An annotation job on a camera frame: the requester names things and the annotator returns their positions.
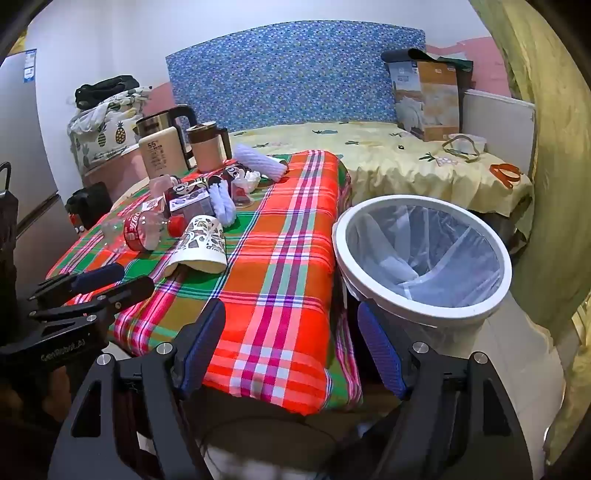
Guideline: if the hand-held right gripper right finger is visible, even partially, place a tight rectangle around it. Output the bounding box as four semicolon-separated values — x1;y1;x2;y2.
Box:
323;302;548;480

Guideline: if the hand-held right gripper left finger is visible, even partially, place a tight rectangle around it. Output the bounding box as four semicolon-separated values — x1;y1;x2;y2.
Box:
48;299;227;480

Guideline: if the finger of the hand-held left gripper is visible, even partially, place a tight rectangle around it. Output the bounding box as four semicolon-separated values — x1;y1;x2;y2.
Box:
30;262;125;301
30;276;155;324

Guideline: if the red label plastic bottle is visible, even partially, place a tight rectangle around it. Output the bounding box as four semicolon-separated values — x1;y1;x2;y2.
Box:
102;208;185;252

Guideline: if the white trash bin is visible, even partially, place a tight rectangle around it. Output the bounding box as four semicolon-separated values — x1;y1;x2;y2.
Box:
331;195;512;365

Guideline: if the patterned paper cup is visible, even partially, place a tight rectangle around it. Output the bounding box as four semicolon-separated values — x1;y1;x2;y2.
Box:
165;215;228;278

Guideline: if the clear plastic cup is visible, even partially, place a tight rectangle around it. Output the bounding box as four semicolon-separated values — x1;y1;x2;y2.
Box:
148;174;175;206
231;181;256;207

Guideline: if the red cartoon milk carton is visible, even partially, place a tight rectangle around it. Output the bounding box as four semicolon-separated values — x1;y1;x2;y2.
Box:
164;179;212;223

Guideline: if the small white foam net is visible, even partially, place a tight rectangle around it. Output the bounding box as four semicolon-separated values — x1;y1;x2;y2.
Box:
210;180;238;227

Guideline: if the large white foam net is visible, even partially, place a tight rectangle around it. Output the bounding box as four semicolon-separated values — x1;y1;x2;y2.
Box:
233;143;289;183

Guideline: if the black backpack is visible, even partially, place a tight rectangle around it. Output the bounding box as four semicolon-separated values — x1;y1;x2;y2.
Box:
66;182;113;232

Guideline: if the plaid tablecloth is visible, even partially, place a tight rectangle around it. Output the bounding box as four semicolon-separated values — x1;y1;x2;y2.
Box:
46;150;363;414

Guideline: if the pink cabinet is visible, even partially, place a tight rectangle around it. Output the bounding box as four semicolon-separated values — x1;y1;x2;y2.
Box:
83;150;148;204

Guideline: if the clear plastic bin liner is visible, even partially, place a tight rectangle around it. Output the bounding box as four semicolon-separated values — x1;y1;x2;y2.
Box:
344;205;502;308

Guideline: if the cream water warmer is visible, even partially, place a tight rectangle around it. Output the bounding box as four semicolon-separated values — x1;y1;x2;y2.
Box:
139;128;186;178

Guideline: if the pineapple print bedding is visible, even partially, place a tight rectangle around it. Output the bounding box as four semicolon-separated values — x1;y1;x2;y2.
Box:
67;88;153;169

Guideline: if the white plastic bag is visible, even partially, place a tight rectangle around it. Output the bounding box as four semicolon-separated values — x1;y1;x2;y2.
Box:
69;102;109;134

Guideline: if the pink mug with brown lid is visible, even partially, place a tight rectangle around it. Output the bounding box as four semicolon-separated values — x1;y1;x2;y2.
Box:
186;121;233;172

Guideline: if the steel electric kettle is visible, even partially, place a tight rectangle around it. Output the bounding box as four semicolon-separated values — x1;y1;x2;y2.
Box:
135;104;199;169

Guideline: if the black bag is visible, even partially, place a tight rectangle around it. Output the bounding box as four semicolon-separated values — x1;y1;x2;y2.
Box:
75;75;140;109

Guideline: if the yellow printed bedsheet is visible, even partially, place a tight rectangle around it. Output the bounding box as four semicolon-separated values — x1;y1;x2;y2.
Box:
228;121;534;241

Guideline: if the yellow cloth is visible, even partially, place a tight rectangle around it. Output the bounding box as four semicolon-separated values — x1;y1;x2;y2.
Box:
545;295;591;467

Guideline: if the clear plastic container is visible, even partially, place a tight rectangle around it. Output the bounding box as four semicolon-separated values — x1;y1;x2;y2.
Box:
445;134;485;155

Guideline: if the printed cardboard box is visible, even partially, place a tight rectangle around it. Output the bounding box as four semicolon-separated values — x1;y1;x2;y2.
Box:
385;60;462;141

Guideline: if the white panel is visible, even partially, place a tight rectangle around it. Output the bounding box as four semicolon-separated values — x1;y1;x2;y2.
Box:
462;89;536;176

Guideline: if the blue floral headboard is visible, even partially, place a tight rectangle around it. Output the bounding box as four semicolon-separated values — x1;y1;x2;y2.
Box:
165;21;426;134

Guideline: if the yellow-green curtain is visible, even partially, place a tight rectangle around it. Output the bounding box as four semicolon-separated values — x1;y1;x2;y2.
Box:
468;0;591;342

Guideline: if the black cloth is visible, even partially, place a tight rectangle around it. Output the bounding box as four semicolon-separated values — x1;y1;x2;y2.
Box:
381;48;444;63

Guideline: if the dark green bag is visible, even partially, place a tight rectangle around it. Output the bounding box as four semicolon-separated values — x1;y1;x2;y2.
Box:
438;55;474;72

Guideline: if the olive strap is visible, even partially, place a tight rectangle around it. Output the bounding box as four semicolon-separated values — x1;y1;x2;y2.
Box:
442;134;481;162

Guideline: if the orange strap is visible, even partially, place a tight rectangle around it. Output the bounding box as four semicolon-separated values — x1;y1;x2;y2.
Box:
490;163;522;189

